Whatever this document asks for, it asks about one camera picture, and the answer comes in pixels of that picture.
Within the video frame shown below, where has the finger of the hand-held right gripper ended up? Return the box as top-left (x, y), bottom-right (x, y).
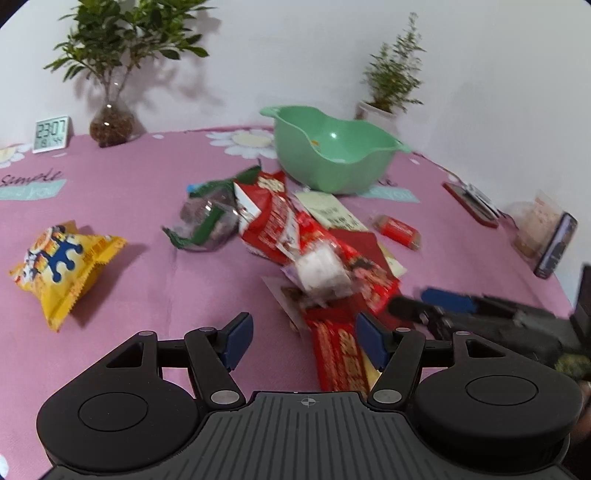
top-left (387, 296), bottom-right (462, 341)
top-left (420, 287), bottom-right (527, 320)

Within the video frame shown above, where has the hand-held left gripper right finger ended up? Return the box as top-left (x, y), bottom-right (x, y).
top-left (355, 312), bottom-right (513, 411)

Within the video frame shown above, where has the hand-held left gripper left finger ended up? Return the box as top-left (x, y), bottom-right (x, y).
top-left (99, 312), bottom-right (254, 411)

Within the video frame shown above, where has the long red snack packet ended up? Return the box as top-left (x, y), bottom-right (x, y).
top-left (302, 305), bottom-right (384, 393)

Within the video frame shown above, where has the red cartoon snack packet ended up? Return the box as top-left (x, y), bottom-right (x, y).
top-left (342, 251), bottom-right (402, 317)

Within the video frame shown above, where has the plain dark red packet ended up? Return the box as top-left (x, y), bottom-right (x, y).
top-left (330, 229), bottom-right (393, 280)

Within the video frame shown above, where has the small red snack bar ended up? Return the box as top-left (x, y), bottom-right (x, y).
top-left (373, 215), bottom-right (423, 252)

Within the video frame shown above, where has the white clear snack packet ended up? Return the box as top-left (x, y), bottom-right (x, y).
top-left (281, 244), bottom-right (356, 305)

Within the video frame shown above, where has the red packet with white print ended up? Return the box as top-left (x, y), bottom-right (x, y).
top-left (291, 210), bottom-right (342, 259)

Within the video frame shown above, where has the cream paper snack packet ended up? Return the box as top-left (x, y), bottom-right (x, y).
top-left (293, 191), bottom-right (370, 232)

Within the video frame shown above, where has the green plastic bowl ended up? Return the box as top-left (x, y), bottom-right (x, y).
top-left (259, 105), bottom-right (413, 195)

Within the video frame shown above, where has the black phone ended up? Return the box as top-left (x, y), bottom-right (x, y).
top-left (533, 212), bottom-right (579, 280)

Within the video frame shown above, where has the red tray with items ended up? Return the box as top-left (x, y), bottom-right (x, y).
top-left (442, 181), bottom-right (500, 228)

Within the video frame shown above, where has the silver clip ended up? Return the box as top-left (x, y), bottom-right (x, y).
top-left (462, 183), bottom-right (500, 219)

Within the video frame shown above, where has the clear beige plastic cup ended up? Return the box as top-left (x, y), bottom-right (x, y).
top-left (505, 189), bottom-right (566, 265)

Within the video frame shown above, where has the large red white snack packet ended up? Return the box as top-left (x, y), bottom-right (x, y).
top-left (232, 180), bottom-right (305, 264)

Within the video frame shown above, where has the green clear snack packet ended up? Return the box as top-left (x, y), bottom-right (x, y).
top-left (161, 166), bottom-right (262, 254)

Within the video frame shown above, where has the pink flowered tablecloth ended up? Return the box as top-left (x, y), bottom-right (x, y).
top-left (0, 124), bottom-right (578, 480)

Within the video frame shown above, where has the yellow cartoon snack packet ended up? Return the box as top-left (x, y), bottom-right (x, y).
top-left (8, 220), bottom-right (129, 333)

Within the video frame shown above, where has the small plant in white pot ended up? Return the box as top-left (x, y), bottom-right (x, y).
top-left (355, 13), bottom-right (428, 134)

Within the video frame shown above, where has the leafy plant in glass vase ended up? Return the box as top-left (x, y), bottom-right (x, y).
top-left (44, 0), bottom-right (215, 148)

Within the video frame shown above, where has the white digital clock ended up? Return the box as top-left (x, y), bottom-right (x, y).
top-left (32, 115), bottom-right (71, 154)

